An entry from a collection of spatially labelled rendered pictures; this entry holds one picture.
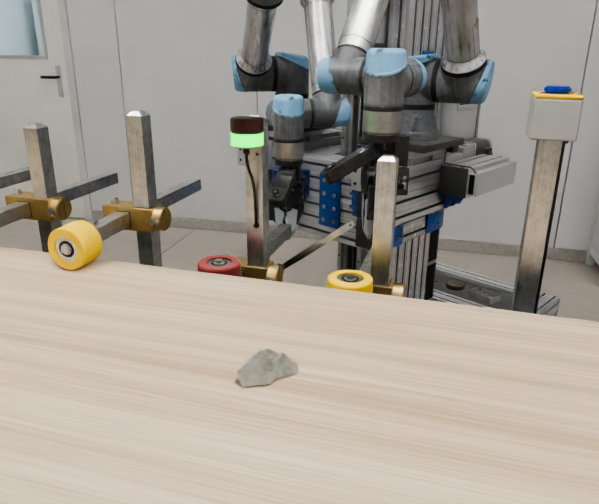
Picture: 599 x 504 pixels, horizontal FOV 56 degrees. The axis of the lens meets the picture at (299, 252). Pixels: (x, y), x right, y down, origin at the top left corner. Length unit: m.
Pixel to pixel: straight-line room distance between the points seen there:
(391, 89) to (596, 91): 2.83
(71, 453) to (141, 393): 0.11
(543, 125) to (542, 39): 2.78
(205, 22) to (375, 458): 3.62
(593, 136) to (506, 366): 3.14
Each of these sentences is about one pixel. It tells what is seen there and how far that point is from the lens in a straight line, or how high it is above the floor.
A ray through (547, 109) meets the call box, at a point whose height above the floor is 1.20.
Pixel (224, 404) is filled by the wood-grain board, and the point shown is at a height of 0.90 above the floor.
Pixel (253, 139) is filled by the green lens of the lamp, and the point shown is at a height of 1.13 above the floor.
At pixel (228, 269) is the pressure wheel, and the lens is 1.02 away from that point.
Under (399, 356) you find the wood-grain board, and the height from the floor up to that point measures 0.90.
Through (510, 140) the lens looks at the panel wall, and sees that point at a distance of 3.77.
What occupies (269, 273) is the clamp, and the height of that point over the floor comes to 0.86.
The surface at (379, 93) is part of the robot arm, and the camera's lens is 1.06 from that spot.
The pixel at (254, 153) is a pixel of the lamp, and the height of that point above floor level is 1.10.
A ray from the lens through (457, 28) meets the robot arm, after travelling 1.51.
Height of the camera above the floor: 1.28
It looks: 20 degrees down
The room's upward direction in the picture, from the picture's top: 1 degrees clockwise
